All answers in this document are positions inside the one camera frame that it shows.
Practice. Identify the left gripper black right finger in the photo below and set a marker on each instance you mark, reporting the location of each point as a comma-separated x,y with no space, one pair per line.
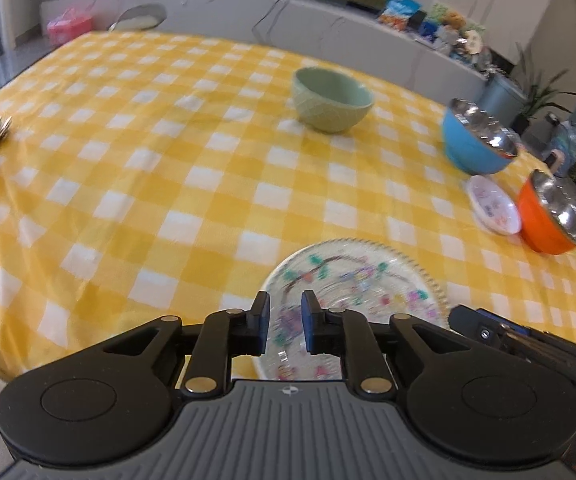
347,335

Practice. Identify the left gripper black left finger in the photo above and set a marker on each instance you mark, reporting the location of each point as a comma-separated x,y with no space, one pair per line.
222,336

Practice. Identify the clear glass patterned plate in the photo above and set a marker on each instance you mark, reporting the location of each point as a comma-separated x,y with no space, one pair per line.
371,278

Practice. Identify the small white patterned dish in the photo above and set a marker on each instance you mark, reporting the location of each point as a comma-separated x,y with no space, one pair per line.
493,208

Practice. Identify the orange steel bowl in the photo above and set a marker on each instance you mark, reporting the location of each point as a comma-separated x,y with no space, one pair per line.
548,215

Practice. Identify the blue steel bowl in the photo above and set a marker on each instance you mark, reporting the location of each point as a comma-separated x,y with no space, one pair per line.
476,142

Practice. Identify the green ceramic bowl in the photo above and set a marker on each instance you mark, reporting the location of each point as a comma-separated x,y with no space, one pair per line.
329,101

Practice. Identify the yellow white checkered tablecloth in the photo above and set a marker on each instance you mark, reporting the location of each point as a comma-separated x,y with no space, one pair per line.
147,174

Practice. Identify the small pink heater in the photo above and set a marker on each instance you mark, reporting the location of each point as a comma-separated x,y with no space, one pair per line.
554,160

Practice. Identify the blue water jug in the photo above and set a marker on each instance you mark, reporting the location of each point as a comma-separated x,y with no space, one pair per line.
564,140

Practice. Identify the grey blue trash bin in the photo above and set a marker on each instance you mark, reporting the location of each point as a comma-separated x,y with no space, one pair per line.
502,99

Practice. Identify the green potted floor plant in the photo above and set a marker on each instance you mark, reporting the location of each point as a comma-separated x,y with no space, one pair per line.
538,90

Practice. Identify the white tv console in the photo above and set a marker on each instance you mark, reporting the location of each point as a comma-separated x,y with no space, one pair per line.
307,27

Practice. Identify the brown teddy bear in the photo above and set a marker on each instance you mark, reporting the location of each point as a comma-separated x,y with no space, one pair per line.
454,20

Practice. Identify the blue snack bag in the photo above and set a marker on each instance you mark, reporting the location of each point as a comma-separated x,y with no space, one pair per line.
397,13

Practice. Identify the pink plastic box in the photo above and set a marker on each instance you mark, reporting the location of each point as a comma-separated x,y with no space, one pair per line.
68,26

